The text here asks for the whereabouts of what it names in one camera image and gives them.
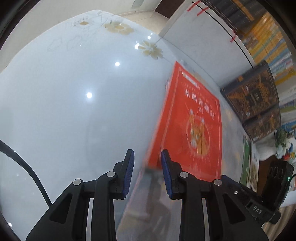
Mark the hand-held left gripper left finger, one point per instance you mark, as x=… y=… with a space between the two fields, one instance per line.
x=129 y=171

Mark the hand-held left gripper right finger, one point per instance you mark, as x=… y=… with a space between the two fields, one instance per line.
x=165 y=171

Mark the light green book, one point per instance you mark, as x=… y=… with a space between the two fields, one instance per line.
x=254 y=169

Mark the red book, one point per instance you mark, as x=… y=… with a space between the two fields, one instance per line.
x=194 y=120

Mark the row of yellow orange books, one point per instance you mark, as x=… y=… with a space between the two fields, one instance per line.
x=272 y=51

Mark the blue and white artificial flowers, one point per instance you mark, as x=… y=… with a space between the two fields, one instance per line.
x=285 y=141

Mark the dark brown door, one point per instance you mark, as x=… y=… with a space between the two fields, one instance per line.
x=171 y=9

